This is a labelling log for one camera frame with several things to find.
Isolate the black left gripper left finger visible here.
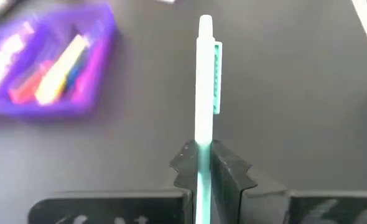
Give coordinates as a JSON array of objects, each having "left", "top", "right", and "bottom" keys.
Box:
[{"left": 169, "top": 139, "right": 200, "bottom": 224}]

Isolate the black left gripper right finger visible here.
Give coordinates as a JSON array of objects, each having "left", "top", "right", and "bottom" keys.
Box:
[{"left": 211, "top": 139, "right": 292, "bottom": 224}]

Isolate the white and teal pen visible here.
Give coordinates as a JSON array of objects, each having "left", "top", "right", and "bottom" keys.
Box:
[{"left": 194, "top": 14, "right": 223, "bottom": 224}]

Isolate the pink marker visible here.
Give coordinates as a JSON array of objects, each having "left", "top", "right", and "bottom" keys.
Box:
[{"left": 73, "top": 40, "right": 105, "bottom": 103}]

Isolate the blue marker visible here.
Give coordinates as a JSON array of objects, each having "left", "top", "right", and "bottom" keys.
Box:
[{"left": 63, "top": 54, "right": 90, "bottom": 94}]

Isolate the purple plastic pencil case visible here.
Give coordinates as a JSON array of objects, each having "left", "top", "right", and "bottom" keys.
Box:
[{"left": 0, "top": 2, "right": 118, "bottom": 119}]

